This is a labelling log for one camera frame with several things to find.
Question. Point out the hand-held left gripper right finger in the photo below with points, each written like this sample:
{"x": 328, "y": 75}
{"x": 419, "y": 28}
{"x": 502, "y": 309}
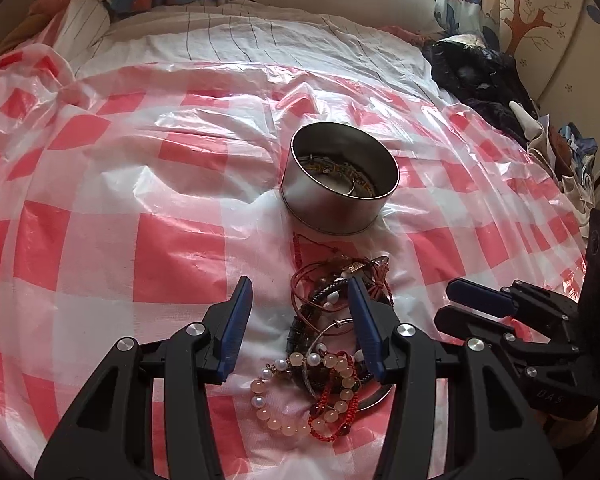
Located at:
{"x": 367, "y": 330}

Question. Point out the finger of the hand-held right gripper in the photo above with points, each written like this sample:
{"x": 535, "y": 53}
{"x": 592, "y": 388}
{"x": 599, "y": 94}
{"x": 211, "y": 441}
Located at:
{"x": 480, "y": 296}
{"x": 472, "y": 327}

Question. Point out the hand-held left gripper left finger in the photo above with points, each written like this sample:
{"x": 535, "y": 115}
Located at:
{"x": 232, "y": 325}

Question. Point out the round metal tin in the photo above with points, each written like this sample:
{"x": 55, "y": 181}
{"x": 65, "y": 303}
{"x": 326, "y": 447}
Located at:
{"x": 330, "y": 210}

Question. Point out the silver metal lid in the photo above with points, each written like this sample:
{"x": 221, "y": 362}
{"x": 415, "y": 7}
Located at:
{"x": 373, "y": 400}

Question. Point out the thin metal bangle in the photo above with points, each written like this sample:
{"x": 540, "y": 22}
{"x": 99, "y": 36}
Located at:
{"x": 347, "y": 180}

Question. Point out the heap of light clothes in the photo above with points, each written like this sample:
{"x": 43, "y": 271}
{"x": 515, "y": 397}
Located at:
{"x": 565, "y": 160}

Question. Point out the red checked plastic sheet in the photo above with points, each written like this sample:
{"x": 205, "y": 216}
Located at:
{"x": 105, "y": 210}

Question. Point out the dark jacket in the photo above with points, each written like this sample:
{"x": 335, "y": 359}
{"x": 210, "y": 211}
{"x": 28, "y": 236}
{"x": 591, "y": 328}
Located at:
{"x": 480, "y": 75}

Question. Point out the wardrobe with tree decoration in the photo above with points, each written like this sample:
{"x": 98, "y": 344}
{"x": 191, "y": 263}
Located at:
{"x": 555, "y": 35}

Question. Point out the pink cloth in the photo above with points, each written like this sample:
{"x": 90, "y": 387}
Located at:
{"x": 405, "y": 35}

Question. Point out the striped white bedsheet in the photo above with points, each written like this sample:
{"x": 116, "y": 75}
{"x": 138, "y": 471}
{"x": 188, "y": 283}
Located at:
{"x": 280, "y": 35}

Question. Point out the orange cloth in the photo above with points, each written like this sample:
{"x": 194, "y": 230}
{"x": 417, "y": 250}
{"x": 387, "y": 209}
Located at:
{"x": 35, "y": 15}

